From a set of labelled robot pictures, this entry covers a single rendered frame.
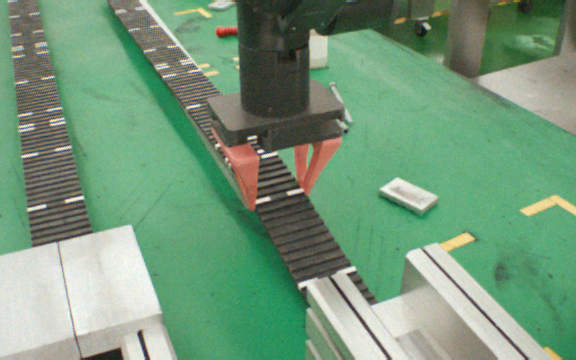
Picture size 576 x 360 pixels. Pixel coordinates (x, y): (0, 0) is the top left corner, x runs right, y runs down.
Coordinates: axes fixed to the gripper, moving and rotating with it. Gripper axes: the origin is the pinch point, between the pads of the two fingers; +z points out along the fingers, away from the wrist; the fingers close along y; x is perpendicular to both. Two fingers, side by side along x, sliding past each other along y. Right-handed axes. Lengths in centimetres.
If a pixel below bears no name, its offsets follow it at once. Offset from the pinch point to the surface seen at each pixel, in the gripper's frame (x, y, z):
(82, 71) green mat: 44.6, -12.7, 3.0
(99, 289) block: -14.1, -17.1, -6.6
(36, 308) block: -14.4, -20.8, -6.6
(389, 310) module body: -18.2, 0.9, -1.4
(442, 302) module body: -21.6, 2.3, -4.7
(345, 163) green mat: 6.5, 10.6, 3.1
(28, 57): 44.5, -19.8, -0.5
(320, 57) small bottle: 31.0, 19.3, 1.4
